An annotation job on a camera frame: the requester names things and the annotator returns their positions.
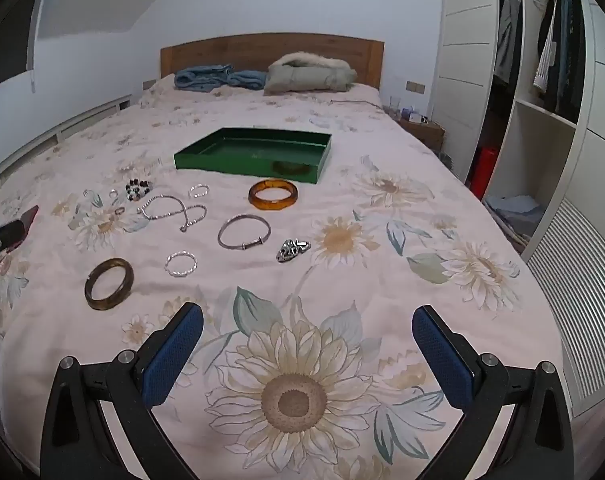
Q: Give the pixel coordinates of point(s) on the beige fur-hooded jacket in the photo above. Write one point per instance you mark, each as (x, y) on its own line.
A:
(307, 77)

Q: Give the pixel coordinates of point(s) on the white open wardrobe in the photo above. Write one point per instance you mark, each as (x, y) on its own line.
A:
(467, 60)

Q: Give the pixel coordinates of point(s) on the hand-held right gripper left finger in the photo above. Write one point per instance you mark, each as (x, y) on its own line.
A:
(175, 355)

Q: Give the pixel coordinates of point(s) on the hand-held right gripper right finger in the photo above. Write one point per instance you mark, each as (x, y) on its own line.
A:
(440, 355)

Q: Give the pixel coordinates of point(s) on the mesh waste bin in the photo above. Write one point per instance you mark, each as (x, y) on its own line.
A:
(447, 161)

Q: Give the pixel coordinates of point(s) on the plain silver bangle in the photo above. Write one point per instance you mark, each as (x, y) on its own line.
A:
(245, 247)

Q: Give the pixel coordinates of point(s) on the blue denim clothing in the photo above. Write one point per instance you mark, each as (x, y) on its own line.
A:
(202, 77)

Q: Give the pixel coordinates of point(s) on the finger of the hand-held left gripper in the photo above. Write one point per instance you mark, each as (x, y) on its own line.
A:
(5, 240)

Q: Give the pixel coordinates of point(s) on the dark brown bangle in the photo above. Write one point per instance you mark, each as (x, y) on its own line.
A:
(90, 287)

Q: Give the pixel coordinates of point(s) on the wooden headboard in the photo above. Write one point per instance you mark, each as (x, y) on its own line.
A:
(207, 52)

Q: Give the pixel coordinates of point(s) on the wooden nightstand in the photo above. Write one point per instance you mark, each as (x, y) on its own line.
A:
(425, 132)

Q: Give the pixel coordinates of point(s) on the amber orange bangle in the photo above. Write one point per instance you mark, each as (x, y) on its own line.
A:
(255, 202)

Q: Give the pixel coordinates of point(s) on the red box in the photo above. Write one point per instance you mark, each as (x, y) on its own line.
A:
(484, 172)

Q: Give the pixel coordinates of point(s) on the bed with floral sheet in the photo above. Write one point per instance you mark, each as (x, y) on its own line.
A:
(332, 200)

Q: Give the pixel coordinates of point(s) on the hanging clothes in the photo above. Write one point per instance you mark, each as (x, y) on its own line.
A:
(562, 60)

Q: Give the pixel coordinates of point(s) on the window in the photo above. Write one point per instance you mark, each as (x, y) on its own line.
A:
(7, 50)

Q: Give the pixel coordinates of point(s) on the pile of folded clothes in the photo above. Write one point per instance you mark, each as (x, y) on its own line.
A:
(512, 210)

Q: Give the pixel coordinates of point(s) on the white louvred panel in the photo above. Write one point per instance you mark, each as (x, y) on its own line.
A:
(577, 300)

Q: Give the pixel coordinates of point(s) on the clear drinking glass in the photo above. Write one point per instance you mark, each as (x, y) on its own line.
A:
(395, 104)

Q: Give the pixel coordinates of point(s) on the green rectangular tray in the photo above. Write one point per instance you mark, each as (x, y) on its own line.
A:
(242, 152)

